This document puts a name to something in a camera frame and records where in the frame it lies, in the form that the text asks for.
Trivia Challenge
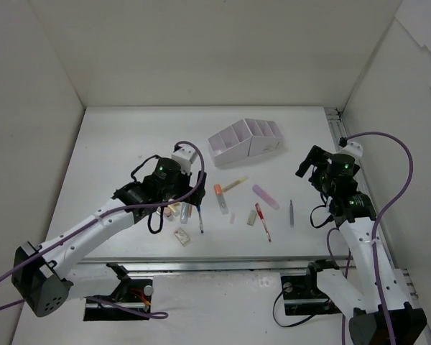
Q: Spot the green capped marker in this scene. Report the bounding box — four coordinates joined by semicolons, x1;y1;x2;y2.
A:
180;202;189;224

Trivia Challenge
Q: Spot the orange capped marker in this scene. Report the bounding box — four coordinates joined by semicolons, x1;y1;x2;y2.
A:
213;184;228;214

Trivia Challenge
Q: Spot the yellow highlighter pen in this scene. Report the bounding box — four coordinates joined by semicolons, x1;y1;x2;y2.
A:
222;176;249;193

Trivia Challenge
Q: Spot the grey pen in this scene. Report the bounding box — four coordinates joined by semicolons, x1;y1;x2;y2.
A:
289;199;295;228

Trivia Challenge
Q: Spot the purple highlighter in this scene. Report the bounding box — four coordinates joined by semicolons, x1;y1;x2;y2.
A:
252;184;279;210

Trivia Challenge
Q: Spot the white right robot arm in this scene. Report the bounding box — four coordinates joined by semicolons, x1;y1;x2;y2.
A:
296;146;427;344

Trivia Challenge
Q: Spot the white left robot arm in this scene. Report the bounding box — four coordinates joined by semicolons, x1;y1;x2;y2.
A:
11;147;207;317

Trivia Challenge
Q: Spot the blue pen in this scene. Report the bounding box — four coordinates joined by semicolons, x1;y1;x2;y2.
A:
196;206;204;234

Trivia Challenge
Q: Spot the pink eraser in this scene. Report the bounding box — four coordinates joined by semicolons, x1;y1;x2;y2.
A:
164;207;174;220

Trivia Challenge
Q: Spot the beige eraser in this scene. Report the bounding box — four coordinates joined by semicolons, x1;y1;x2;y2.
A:
246;210;257;226

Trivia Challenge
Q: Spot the red pen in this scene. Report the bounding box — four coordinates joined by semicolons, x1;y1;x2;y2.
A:
255;203;272;243

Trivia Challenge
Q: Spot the pink white desk organizer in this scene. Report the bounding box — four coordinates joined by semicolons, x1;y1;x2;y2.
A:
208;119;284;167

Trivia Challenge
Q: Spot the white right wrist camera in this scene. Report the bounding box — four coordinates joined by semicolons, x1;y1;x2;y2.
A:
338;137;363;160

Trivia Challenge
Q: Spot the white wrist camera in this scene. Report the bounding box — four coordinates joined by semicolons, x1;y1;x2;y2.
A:
338;137;363;160
171;144;198;175

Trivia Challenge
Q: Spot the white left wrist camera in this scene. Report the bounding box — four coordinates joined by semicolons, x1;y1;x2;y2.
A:
171;144;198;175

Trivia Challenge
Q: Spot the aluminium side rail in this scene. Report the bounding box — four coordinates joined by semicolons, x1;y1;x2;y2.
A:
324;106;421;299

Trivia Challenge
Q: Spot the aluminium front rail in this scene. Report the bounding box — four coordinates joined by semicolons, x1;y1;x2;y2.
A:
75;255;330;277

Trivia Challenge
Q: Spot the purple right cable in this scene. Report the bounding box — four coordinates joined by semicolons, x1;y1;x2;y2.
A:
325;131;414;345

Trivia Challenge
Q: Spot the purple cable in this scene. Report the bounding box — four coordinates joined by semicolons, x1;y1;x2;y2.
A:
325;131;414;345
0;140;206;321

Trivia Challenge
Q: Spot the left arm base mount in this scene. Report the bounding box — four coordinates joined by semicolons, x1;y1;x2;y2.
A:
83;264;153;322

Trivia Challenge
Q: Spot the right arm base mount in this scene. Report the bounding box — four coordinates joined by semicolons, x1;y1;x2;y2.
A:
272;259;343;328

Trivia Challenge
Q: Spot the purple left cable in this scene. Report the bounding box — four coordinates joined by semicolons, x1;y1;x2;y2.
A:
0;140;206;321

